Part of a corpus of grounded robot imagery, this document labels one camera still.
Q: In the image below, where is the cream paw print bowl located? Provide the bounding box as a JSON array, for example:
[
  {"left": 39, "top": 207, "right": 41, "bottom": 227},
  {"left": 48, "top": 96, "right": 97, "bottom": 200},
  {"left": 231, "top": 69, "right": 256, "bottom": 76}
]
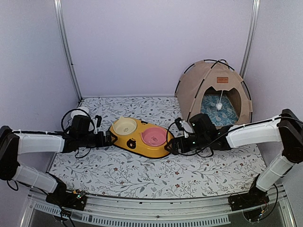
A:
[{"left": 112, "top": 116, "right": 137, "bottom": 136}]

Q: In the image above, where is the yellow bear bowl stand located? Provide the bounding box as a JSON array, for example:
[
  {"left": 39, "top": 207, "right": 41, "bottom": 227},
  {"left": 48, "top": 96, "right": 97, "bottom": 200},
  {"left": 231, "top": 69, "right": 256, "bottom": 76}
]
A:
[{"left": 109, "top": 116, "right": 174, "bottom": 159}]

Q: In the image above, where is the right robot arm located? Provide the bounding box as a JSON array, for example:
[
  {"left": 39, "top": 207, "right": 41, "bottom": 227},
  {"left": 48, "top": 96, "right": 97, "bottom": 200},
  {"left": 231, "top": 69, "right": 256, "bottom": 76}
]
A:
[{"left": 164, "top": 109, "right": 303, "bottom": 206}]

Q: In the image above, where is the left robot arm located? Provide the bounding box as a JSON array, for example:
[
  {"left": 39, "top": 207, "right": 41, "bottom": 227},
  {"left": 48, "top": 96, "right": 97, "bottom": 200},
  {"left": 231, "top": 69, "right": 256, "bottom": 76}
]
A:
[{"left": 0, "top": 115, "right": 117, "bottom": 205}]

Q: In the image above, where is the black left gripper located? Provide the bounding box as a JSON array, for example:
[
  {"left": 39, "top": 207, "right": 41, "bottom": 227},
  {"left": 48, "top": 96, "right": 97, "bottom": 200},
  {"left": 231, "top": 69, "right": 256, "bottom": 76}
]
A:
[{"left": 79, "top": 130, "right": 118, "bottom": 148}]

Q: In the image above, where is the aluminium right corner post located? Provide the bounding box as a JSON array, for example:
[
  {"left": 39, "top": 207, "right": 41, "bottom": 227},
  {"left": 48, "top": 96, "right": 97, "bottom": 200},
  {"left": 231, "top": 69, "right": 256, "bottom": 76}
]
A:
[{"left": 240, "top": 0, "right": 260, "bottom": 79}]

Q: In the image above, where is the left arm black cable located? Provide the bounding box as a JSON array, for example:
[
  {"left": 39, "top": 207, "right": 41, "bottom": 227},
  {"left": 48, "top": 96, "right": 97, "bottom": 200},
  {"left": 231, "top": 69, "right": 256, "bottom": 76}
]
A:
[{"left": 60, "top": 108, "right": 95, "bottom": 159}]

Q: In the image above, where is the blue snowman print cushion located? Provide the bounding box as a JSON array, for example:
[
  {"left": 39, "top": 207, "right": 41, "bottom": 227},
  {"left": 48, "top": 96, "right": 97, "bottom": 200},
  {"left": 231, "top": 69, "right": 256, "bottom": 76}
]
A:
[{"left": 201, "top": 95, "right": 238, "bottom": 126}]

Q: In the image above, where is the aluminium left corner post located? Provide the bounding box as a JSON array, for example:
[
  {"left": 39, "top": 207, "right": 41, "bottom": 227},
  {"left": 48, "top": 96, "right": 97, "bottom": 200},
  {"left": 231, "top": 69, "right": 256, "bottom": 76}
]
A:
[{"left": 53, "top": 0, "right": 83, "bottom": 102}]

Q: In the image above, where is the white ceramic bowl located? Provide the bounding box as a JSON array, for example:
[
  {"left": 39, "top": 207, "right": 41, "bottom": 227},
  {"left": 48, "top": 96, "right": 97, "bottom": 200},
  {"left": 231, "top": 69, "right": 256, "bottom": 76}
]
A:
[{"left": 71, "top": 107, "right": 89, "bottom": 118}]

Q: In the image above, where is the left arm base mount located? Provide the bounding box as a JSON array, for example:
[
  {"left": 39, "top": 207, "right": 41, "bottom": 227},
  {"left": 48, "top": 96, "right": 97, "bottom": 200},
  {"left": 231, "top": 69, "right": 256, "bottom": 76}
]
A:
[{"left": 46, "top": 183, "right": 87, "bottom": 211}]

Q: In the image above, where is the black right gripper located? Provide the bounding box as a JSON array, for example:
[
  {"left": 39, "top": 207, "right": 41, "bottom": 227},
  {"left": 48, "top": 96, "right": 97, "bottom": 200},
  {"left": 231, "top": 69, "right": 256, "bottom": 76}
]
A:
[{"left": 164, "top": 134, "right": 209, "bottom": 155}]

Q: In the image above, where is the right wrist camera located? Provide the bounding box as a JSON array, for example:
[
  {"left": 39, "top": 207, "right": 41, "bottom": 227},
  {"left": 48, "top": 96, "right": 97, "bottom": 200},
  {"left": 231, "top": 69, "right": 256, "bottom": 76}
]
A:
[{"left": 175, "top": 118, "right": 194, "bottom": 138}]

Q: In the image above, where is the aluminium corner post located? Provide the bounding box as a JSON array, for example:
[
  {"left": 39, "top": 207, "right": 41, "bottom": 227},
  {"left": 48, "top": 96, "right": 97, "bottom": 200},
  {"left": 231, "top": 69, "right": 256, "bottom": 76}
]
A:
[
  {"left": 53, "top": 0, "right": 83, "bottom": 102},
  {"left": 240, "top": 0, "right": 260, "bottom": 79}
]

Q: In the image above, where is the aluminium front rail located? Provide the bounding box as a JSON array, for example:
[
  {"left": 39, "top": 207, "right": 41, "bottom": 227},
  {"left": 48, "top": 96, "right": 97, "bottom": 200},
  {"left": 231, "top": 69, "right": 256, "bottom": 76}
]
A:
[{"left": 20, "top": 184, "right": 299, "bottom": 227}]

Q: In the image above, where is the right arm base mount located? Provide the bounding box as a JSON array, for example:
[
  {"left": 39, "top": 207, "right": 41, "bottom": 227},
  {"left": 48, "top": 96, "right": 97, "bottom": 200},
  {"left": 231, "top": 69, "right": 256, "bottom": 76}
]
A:
[{"left": 228, "top": 179, "right": 269, "bottom": 211}]

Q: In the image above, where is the beige pet tent fabric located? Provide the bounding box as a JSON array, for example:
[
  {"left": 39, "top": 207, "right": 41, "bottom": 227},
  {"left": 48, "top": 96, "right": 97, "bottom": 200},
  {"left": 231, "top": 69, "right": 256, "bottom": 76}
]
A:
[{"left": 174, "top": 59, "right": 253, "bottom": 126}]

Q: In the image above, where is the white pompom toy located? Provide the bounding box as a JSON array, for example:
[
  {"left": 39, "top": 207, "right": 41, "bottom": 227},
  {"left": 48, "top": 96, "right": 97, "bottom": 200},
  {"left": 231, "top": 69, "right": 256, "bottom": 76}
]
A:
[{"left": 215, "top": 103, "right": 223, "bottom": 110}]

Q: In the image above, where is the pink pet bowl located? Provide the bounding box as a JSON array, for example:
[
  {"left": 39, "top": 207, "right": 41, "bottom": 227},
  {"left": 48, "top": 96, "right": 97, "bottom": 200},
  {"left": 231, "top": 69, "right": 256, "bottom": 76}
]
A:
[{"left": 141, "top": 127, "right": 166, "bottom": 147}]

